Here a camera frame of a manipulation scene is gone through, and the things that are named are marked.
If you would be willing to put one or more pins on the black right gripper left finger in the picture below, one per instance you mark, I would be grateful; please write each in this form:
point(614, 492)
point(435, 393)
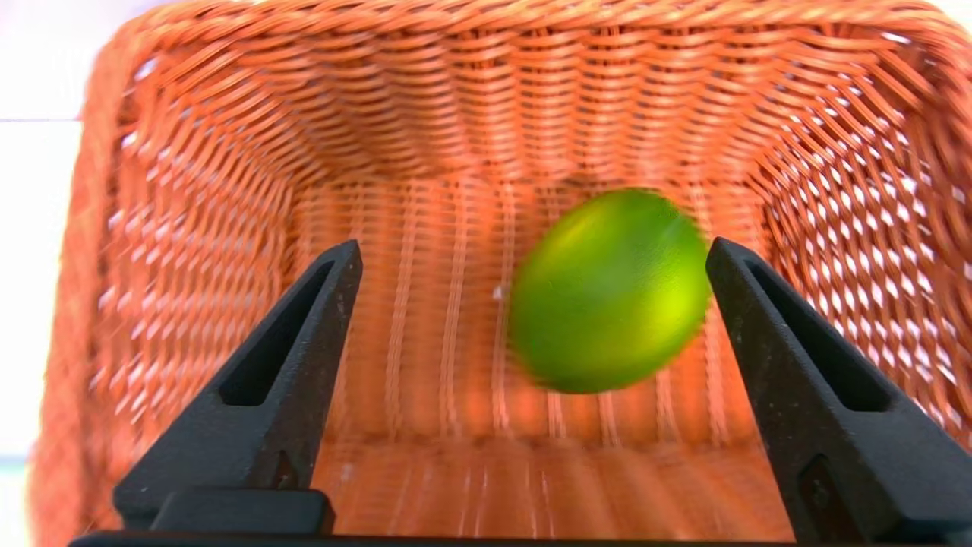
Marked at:
point(243, 433)

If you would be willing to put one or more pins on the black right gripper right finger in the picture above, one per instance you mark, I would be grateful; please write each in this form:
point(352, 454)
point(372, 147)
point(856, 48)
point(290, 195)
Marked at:
point(858, 448)

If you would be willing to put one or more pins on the green lime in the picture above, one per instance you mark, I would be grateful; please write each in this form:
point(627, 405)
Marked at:
point(607, 292)

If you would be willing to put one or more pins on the orange wicker basket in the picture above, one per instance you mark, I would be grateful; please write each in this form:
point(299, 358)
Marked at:
point(456, 114)

